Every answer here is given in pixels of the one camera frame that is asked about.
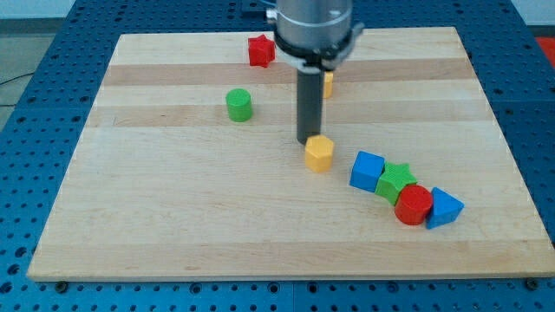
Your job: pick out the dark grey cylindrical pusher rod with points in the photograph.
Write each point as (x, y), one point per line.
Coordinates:
(309, 104)

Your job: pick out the white tool mounting flange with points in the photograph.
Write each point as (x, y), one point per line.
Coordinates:
(316, 48)

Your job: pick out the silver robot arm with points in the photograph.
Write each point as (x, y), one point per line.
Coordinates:
(309, 12)

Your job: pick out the red star block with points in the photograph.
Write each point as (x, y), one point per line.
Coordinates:
(261, 51)

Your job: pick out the blue cube block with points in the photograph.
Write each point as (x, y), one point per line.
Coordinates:
(366, 171)

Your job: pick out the green star block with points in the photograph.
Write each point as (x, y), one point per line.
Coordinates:
(393, 179)

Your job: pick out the yellow block behind rod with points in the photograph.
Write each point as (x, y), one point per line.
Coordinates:
(328, 85)

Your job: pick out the yellow hexagon block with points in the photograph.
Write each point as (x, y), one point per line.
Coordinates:
(319, 151)

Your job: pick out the green cylinder block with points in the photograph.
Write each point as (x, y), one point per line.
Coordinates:
(238, 102)

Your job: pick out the wooden board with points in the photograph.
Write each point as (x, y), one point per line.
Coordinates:
(163, 186)

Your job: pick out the red cylinder block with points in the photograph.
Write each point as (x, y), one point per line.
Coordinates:
(413, 205)

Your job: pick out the blue triangle block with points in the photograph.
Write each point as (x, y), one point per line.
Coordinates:
(445, 209)

